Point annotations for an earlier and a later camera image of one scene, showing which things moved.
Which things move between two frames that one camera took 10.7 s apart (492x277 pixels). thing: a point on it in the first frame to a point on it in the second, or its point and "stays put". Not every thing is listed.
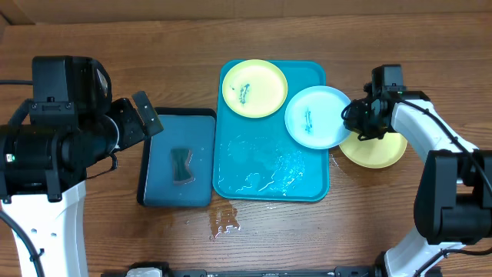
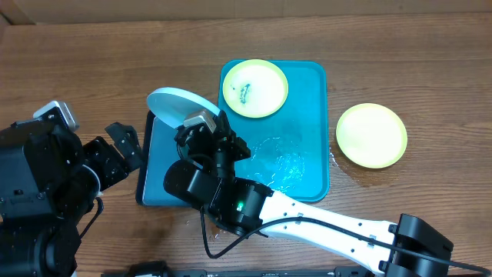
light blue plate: [314, 117] to [174, 105]
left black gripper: [137, 128] to [102, 151]
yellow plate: [254, 88] stays put
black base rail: [160, 269] stays put
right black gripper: [355, 124] to [224, 128]
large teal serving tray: [258, 159] stays put
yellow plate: [373, 153] stays put
